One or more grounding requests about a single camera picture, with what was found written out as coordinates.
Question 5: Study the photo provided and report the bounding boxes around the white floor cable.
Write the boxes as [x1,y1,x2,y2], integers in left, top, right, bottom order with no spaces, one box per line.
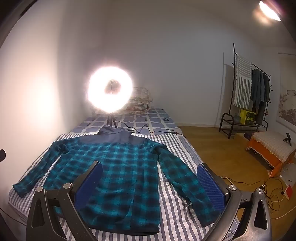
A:
[221,176,287,220]

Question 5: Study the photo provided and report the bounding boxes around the folded floral quilt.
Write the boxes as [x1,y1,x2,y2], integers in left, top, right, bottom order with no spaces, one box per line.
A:
[126,87,154,114]

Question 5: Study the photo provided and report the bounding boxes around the black metal clothes rack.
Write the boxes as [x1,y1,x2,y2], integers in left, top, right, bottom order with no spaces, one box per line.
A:
[218,43,272,139]

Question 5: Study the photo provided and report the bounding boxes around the wall poster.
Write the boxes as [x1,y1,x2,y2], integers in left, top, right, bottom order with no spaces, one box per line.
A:
[276,52,296,127]

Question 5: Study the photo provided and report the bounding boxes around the ceiling lamp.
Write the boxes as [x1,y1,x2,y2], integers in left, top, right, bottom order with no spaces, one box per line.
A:
[253,0,284,26]

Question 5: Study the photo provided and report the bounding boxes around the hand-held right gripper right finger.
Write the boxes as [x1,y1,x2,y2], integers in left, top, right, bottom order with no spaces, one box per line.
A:
[196,163,272,241]

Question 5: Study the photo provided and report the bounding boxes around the dark hanging clothes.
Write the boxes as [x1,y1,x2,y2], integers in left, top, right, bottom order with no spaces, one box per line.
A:
[250,68,270,124]

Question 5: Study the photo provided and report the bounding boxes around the striped towel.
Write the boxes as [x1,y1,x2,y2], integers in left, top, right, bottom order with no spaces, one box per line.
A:
[232,54,253,109]

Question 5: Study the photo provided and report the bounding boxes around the ring light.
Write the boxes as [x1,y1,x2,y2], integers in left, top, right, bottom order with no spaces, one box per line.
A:
[87,66,134,114]

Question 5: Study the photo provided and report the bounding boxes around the black tripod stand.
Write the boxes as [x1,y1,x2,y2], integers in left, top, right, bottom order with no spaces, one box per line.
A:
[106,112,117,129]

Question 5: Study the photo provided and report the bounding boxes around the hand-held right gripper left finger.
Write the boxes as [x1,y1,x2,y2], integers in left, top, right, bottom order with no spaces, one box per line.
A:
[26,161,103,241]

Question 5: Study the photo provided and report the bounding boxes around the yellow crate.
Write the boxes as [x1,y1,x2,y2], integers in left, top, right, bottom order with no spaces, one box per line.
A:
[239,109,256,126]

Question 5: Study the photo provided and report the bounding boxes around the teal plaid fleece jacket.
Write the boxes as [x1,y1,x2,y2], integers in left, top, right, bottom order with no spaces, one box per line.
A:
[12,125,219,234]

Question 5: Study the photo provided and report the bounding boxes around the black floor cable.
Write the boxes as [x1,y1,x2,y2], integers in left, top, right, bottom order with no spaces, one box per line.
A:
[259,178,287,211]

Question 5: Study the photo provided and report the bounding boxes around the blue patterned bed sheet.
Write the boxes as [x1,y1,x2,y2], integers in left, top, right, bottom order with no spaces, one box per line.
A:
[69,107,183,135]

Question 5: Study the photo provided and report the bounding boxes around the grey white striped quilt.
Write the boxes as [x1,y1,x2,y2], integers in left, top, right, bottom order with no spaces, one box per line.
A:
[8,133,241,241]

